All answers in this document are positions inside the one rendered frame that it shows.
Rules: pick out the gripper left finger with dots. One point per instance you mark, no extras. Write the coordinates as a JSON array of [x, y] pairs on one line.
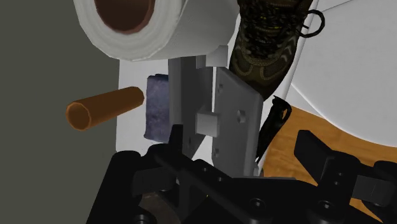
[[167, 167]]

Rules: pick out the dark olive sneaker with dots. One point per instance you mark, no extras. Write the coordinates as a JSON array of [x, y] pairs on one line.
[[266, 46]]

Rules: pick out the blue-grey sponge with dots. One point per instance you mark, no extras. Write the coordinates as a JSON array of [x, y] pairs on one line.
[[157, 108]]

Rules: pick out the white toilet paper roll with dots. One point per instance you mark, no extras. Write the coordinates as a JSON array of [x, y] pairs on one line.
[[173, 34]]

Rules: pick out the brown cardboard tube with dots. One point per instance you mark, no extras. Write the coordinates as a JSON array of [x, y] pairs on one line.
[[102, 107]]

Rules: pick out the grey metal bracket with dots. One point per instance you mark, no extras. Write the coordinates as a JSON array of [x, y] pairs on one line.
[[235, 124]]

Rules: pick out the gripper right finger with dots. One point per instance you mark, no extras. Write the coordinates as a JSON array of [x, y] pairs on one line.
[[328, 167]]

